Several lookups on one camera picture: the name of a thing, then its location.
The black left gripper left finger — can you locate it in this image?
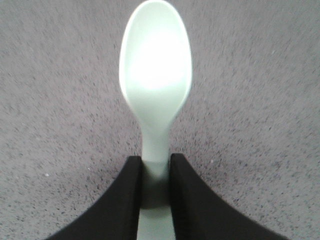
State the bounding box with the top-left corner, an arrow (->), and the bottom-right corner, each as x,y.
48,156 -> 143,240

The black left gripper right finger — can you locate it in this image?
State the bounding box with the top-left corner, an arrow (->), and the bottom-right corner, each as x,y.
169,153 -> 285,240

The pale green plastic spoon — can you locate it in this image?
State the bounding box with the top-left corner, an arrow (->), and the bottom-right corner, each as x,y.
119,0 -> 192,240

